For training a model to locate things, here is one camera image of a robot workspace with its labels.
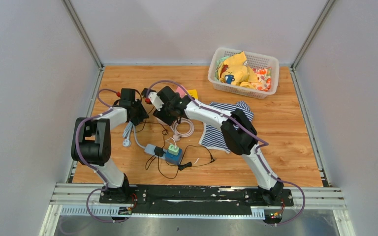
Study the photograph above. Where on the blue cube charger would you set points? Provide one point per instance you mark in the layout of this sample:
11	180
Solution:
174	159

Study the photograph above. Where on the white plastic basket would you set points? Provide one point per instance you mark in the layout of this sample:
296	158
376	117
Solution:
255	60

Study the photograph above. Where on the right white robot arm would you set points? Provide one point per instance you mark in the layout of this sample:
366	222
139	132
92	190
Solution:
239	134

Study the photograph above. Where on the yellow clothes in basket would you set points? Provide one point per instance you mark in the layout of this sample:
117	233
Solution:
235	70

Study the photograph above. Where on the pink triangular power strip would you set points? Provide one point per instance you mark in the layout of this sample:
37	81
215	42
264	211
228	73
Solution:
181	92

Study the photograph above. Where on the light blue power strip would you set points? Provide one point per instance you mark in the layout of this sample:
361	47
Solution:
150	150

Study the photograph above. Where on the blue striped shirt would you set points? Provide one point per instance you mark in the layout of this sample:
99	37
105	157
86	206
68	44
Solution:
212	138

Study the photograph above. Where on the yellow power adapter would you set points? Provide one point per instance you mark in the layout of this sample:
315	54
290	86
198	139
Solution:
193	93

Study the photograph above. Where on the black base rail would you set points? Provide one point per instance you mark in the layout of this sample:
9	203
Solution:
186	200

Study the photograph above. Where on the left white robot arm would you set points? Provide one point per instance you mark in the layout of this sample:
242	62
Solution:
92	145

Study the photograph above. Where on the green cube charger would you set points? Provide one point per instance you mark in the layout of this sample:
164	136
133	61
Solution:
173	149

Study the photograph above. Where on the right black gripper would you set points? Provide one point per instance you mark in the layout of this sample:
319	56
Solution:
161	115

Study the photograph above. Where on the black adapter with cable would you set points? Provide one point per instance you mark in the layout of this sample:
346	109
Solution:
181	166

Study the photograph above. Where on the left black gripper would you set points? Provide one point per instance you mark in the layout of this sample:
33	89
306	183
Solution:
142	115

